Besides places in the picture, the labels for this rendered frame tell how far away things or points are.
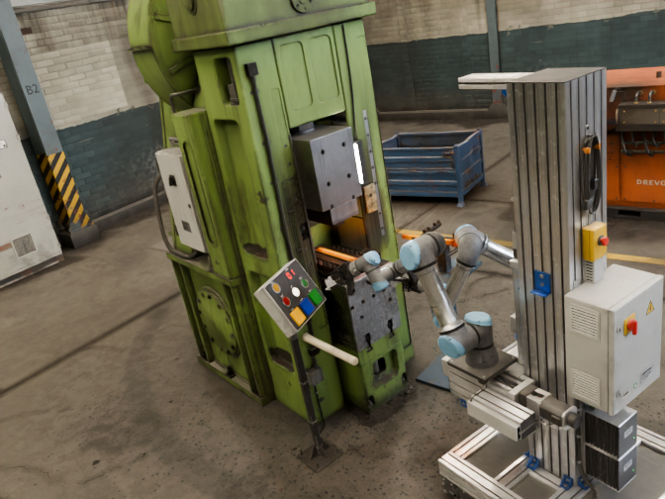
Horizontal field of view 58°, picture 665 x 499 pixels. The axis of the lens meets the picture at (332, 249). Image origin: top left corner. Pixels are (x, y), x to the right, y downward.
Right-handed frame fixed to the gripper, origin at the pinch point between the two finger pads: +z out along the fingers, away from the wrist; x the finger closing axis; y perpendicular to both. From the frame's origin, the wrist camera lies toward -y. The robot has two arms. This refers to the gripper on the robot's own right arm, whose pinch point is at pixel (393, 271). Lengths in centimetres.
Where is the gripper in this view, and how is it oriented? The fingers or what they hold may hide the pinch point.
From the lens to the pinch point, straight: 332.6
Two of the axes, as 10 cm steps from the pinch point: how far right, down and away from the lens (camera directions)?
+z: -6.4, -1.9, 7.5
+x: 7.5, -3.7, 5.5
